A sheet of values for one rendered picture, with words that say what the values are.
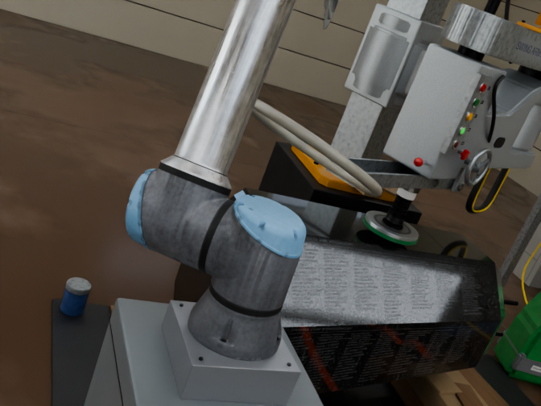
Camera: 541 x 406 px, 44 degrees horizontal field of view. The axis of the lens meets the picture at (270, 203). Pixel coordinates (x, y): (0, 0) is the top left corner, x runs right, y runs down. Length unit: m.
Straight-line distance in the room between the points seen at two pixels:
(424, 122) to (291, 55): 6.54
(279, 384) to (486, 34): 1.40
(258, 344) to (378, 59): 2.02
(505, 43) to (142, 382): 1.62
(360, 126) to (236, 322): 2.06
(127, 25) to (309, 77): 2.46
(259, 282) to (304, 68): 7.78
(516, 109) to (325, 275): 0.99
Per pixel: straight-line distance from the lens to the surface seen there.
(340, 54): 9.07
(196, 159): 1.27
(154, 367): 1.33
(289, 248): 1.21
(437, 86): 2.35
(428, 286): 2.56
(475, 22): 2.29
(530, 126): 2.96
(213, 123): 1.27
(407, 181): 2.33
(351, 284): 2.34
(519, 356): 3.87
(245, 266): 1.22
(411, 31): 3.08
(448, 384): 3.06
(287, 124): 1.69
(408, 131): 2.39
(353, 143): 3.22
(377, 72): 3.09
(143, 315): 1.46
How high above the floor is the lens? 1.64
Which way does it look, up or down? 20 degrees down
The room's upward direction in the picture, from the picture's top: 21 degrees clockwise
